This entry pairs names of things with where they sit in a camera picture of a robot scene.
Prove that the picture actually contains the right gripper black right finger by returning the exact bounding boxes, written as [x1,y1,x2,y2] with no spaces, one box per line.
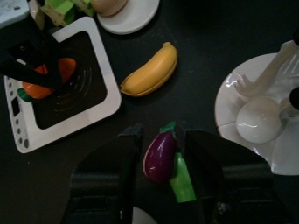
[183,129,295,224]

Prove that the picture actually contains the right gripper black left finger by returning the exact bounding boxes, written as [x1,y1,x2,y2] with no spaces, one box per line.
[60,122,146,224]

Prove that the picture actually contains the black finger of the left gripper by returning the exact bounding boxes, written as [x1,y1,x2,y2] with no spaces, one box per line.
[23,27,67,89]
[0,59,61,90]

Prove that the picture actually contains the orange toy carrot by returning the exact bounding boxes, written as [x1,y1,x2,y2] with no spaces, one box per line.
[16,57,79,103]

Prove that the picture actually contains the bright green toy vegetable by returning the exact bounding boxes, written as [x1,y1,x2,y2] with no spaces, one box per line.
[168,151,198,204]

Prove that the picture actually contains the light green toy block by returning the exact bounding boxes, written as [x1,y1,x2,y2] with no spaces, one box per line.
[40,0,77,27]

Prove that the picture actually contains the white toy bowl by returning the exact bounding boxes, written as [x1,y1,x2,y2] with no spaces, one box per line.
[132,206,159,224]

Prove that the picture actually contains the purple toy eggplant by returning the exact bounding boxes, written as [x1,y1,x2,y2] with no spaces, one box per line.
[143,122,180,184]

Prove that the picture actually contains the large white toy plate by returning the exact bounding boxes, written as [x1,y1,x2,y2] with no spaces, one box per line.
[214,52,299,177]

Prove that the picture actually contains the white toy induction stove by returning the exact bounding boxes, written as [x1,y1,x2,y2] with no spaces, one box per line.
[3,16,123,155]

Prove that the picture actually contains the tan toy egg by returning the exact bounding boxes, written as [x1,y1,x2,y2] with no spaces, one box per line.
[89,0,130,18]

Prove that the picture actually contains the white egg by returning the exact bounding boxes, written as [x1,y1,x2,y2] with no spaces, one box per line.
[235,95,299,144]

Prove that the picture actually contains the small white toy plate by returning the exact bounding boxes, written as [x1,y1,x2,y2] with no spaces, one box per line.
[96,0,162,36]

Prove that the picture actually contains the yellow toy banana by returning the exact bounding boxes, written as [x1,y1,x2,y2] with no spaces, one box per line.
[119,41,179,98]

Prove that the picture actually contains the white toy fork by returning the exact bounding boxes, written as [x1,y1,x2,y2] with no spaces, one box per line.
[278,53,299,80]
[232,39,299,98]

